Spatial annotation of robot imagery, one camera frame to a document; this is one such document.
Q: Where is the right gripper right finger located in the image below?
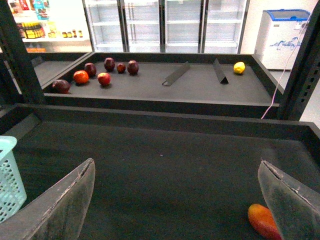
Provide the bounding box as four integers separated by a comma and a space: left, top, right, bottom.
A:
257, 160, 320, 240

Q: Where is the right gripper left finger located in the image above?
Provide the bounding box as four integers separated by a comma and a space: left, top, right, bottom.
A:
0, 158, 96, 240

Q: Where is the light blue plastic basket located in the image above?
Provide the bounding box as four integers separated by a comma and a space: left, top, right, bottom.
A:
0, 135, 27, 222

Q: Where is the dark red apple front left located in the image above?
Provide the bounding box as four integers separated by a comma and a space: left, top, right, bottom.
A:
52, 79, 71, 94

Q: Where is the orange red apple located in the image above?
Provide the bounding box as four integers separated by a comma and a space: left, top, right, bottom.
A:
73, 70, 89, 85

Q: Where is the red yellow apple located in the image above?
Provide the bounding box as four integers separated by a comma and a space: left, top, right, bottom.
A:
97, 72, 111, 87

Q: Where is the dark red apple tall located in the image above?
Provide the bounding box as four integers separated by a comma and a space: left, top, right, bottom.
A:
103, 57, 115, 72

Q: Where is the small red apple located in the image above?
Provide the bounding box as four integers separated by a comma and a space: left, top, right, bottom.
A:
116, 62, 126, 74

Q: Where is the dark red apple right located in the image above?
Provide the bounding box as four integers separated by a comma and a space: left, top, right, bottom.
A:
127, 60, 139, 75

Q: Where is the orange mango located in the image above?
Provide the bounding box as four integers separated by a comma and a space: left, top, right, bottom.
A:
247, 203, 282, 240

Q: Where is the black shelf divider right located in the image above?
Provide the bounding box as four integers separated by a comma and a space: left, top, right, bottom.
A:
213, 58, 229, 85

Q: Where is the black shelf divider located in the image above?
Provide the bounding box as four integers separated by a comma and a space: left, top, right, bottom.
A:
162, 61, 190, 87
213, 58, 229, 85

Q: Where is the yellow lemon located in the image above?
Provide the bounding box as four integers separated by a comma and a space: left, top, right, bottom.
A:
233, 61, 246, 75

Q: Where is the white chest freezer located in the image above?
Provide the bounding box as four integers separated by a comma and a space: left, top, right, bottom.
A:
254, 9, 310, 70

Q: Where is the black shelf divider left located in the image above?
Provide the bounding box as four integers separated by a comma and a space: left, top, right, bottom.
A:
162, 61, 190, 87

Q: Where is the grocery shelf with bottles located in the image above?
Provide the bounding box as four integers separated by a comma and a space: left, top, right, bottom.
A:
5, 0, 93, 53

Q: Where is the glass door refrigerator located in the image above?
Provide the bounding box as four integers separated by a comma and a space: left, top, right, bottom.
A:
83, 0, 249, 54

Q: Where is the black shelf upright post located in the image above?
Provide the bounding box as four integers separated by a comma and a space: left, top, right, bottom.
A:
0, 0, 46, 105

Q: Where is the white cable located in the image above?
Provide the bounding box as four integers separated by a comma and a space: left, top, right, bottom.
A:
260, 9, 313, 120

